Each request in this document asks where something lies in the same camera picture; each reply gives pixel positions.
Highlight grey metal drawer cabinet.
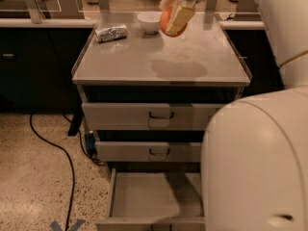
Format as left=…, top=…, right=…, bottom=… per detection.
left=71, top=11, right=253, bottom=231

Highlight orange fruit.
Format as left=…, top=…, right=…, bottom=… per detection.
left=160, top=7, right=187, bottom=38

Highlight middle grey drawer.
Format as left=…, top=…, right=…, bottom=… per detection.
left=95, top=141, right=201, bottom=163

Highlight blue power adapter box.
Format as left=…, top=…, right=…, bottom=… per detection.
left=84, top=132, right=96, bottom=156

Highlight blue tape floor marker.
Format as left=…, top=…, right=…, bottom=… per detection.
left=50, top=219, right=85, bottom=231

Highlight silver foil snack bag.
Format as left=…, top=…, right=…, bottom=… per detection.
left=94, top=25, right=128, bottom=42

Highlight bottom grey open drawer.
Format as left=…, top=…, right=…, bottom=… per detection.
left=96, top=169, right=206, bottom=231

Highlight white ceramic bowl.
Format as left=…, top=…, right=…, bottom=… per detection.
left=138, top=12, right=162, bottom=34

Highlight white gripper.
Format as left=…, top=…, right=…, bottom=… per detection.
left=160, top=0, right=205, bottom=36

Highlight long white counter rail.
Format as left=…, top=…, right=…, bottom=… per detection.
left=0, top=18, right=265, bottom=30

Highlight black cable on left floor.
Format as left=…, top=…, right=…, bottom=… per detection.
left=29, top=113, right=76, bottom=231

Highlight top grey drawer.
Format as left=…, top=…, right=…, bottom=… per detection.
left=82, top=103, right=221, bottom=131

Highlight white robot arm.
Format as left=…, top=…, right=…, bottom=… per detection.
left=200, top=0, right=308, bottom=231

